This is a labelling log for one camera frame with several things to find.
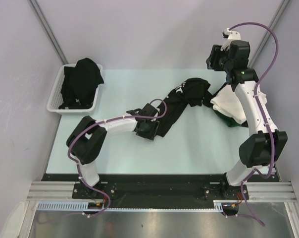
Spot black t-shirt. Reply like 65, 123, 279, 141
156, 78, 213, 137

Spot white plastic laundry basket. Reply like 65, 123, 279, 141
47, 63, 103, 115

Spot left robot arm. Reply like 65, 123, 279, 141
66, 104, 160, 198

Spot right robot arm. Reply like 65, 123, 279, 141
206, 40, 288, 199

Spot white folded t-shirt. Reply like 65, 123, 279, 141
211, 84, 247, 125

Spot black clothes pile in basket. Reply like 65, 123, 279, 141
58, 58, 104, 110

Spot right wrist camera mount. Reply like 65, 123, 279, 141
220, 28, 241, 51

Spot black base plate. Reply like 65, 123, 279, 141
42, 173, 250, 215

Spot grey slotted cable duct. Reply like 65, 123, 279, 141
37, 200, 91, 210

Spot aluminium frame rail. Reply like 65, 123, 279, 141
27, 180, 76, 201

